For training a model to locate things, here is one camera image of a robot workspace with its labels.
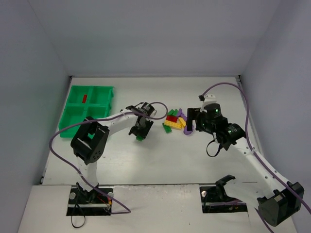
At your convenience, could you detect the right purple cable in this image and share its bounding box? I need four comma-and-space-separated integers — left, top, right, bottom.
203, 82, 311, 233

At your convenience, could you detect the long yellow lego plate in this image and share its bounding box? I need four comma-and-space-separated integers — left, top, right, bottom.
164, 120, 183, 130

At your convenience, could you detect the green lego brick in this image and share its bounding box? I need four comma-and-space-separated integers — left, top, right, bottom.
162, 124, 172, 133

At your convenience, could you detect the yellow curved lego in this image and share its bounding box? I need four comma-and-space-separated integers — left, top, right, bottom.
178, 117, 186, 127

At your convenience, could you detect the purple cable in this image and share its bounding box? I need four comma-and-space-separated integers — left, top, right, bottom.
203, 82, 311, 233
48, 101, 169, 216

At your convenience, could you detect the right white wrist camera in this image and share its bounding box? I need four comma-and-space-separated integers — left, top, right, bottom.
199, 94, 217, 104

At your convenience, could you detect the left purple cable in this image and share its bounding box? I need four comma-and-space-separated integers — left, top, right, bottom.
48, 101, 169, 216

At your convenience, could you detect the green four-compartment bin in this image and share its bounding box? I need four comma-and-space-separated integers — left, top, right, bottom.
58, 85, 114, 130

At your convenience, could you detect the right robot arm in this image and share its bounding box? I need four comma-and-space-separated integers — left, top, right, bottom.
186, 103, 304, 227

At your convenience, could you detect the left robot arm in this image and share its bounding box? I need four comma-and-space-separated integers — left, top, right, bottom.
70, 102, 156, 193

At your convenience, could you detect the purple curved lego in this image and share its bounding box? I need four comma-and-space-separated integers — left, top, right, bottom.
176, 108, 183, 117

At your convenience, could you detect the red lego brick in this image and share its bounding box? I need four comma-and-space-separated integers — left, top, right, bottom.
166, 115, 178, 123

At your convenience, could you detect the large purple rounded lego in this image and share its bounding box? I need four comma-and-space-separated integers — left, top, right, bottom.
183, 126, 194, 136

